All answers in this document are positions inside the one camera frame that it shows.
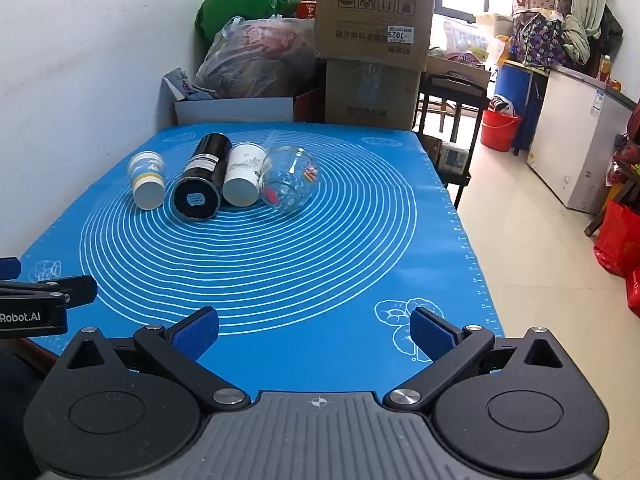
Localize red shopping bag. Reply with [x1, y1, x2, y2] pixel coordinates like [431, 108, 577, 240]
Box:
[593, 200, 640, 278]

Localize flat cardboard box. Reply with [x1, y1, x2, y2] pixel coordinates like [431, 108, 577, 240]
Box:
[427, 52, 493, 88]

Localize red carton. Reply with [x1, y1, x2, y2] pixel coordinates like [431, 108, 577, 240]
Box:
[294, 88, 326, 123]

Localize clear glass cup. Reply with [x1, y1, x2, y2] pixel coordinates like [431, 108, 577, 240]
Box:
[257, 145, 321, 216]

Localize large cardboard box white label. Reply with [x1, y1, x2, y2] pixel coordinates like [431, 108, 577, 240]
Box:
[313, 0, 438, 72]

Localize white chest freezer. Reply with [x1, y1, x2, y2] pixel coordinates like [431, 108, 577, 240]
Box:
[526, 62, 640, 213]

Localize green cloth bundle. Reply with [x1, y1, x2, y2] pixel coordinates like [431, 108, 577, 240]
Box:
[562, 14, 603, 65]

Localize white cup grey print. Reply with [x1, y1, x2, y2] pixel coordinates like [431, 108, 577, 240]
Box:
[221, 142, 268, 207]

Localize red bucket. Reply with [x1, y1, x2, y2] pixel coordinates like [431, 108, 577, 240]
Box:
[481, 107, 522, 152]

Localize white paper cup blue print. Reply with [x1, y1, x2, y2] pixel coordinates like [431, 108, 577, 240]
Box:
[126, 151, 167, 211]

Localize black chair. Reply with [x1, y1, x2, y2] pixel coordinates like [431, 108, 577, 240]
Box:
[414, 74, 491, 211]

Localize black cup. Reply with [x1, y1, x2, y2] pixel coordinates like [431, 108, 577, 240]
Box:
[172, 132, 233, 222]

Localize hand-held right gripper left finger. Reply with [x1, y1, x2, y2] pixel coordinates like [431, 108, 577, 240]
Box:
[54, 307, 251, 411]

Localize white plastic package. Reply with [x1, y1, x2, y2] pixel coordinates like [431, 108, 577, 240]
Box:
[442, 15, 493, 63]

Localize plain cardboard box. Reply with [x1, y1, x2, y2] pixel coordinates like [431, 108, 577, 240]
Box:
[325, 57, 424, 131]

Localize green plastic bag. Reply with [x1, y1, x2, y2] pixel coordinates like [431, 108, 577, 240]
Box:
[195, 0, 306, 51]

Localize blue barrel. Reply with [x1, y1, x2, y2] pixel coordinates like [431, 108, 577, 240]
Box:
[500, 62, 533, 153]

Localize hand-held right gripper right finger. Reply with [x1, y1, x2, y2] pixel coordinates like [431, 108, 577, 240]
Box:
[382, 307, 582, 410]

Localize blue white paper bag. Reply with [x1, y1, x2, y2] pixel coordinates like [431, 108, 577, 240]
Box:
[162, 67, 221, 103]

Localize clear plastic bag red contents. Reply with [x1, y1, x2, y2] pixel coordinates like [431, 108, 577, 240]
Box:
[195, 15, 317, 100]

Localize white open box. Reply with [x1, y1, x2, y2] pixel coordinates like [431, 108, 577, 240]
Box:
[174, 95, 296, 126]

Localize small white box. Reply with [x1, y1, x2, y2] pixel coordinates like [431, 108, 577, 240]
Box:
[439, 140, 471, 173]

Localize blue silicone mat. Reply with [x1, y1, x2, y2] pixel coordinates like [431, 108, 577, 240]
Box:
[17, 122, 506, 401]

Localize purple patterned bag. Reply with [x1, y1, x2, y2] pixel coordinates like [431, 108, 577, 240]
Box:
[511, 10, 571, 67]

